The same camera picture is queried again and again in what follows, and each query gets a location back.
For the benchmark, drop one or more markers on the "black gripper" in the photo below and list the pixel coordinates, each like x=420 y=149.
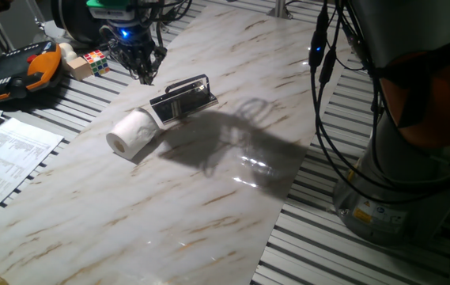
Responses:
x=131 y=41

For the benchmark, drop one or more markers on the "white toilet paper roll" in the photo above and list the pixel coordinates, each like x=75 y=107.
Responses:
x=133 y=132

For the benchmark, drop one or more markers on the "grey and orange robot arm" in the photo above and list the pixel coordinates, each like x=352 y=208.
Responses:
x=414 y=23

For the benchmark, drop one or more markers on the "colourful puzzle cube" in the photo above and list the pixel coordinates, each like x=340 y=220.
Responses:
x=97 y=62

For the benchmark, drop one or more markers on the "plain wooden cube block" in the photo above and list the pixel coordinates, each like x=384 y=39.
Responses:
x=79 y=68

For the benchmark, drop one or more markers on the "green wrist flange adapter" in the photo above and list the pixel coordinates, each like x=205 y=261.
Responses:
x=108 y=3

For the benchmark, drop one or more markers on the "small white figurine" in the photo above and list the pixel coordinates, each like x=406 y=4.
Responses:
x=66 y=50

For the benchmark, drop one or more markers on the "large black filament spool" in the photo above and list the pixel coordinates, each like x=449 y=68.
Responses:
x=74 y=20

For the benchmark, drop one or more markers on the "black and orange teach pendant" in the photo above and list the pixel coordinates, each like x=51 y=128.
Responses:
x=11 y=75

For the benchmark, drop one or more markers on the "marble pattern board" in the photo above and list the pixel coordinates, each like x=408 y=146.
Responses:
x=169 y=213

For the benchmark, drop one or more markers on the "printed paper sheet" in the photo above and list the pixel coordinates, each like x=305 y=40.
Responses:
x=7 y=162

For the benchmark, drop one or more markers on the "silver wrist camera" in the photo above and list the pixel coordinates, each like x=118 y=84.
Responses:
x=110 y=14

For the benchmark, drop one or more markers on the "aluminium frame post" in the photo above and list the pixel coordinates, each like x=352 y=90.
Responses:
x=280 y=8

